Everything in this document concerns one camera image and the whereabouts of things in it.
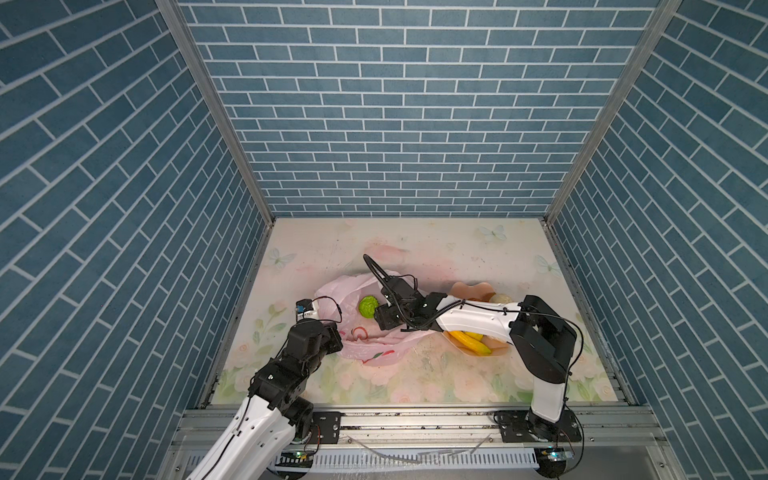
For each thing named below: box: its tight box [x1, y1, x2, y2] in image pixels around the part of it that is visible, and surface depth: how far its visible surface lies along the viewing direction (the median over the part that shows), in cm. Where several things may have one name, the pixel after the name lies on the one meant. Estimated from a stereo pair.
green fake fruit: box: [359, 295, 379, 319], surface depth 91 cm
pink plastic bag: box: [316, 272, 432, 366], surface depth 80 cm
